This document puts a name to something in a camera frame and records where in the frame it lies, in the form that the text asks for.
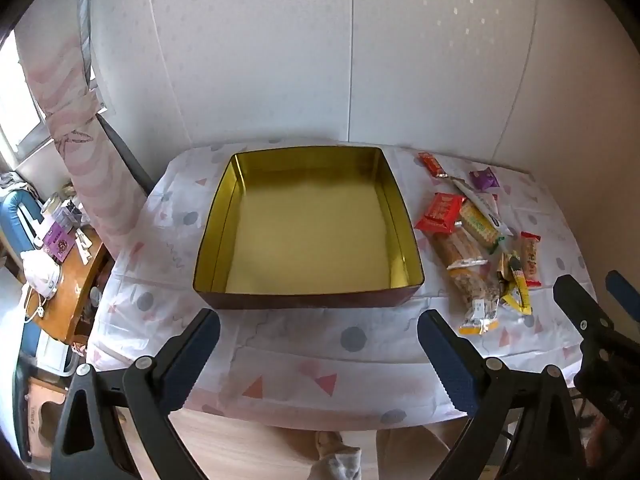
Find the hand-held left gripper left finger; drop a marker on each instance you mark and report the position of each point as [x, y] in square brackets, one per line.
[192, 362]

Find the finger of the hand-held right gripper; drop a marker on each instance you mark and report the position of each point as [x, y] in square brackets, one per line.
[577, 302]
[621, 290]

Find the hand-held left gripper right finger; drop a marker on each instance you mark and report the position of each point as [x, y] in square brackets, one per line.
[450, 362]

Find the yellow snack packet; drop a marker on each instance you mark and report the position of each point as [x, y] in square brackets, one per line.
[517, 285]

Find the red cartoon snack packet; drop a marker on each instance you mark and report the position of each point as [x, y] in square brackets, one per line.
[530, 260]

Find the clear nut bar packet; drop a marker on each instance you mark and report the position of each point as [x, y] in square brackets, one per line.
[475, 295]

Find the orange brown pastry packet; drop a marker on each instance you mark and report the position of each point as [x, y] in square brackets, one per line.
[455, 249]

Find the green yellow cracker packet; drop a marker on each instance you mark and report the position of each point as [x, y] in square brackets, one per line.
[479, 225]

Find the large red snack packet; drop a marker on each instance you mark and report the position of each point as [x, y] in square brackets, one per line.
[440, 212]

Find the gold tin box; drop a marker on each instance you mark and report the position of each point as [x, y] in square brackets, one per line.
[300, 240]

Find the printed white tablecloth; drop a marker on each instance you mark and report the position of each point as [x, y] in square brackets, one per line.
[300, 350]

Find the long white snack packet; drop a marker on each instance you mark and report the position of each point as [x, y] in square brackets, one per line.
[482, 202]

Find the wooden side desk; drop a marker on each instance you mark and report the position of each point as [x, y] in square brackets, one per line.
[75, 290]

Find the person's foot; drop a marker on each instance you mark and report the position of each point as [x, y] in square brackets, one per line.
[340, 462]

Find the purple snack packet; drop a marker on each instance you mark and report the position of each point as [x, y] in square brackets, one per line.
[484, 179]

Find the brown cardboard box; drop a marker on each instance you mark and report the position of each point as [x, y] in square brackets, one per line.
[40, 410]

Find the white rounded object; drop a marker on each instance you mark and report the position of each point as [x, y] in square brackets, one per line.
[42, 272]

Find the purple box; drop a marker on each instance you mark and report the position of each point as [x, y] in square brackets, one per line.
[56, 242]

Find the small red snack packet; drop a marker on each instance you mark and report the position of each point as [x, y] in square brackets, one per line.
[431, 164]

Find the blue padded chair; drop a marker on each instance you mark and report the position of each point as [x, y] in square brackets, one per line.
[17, 215]

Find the pink patterned curtain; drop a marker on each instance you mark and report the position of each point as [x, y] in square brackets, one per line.
[75, 110]

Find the window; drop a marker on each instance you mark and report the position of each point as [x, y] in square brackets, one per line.
[17, 100]

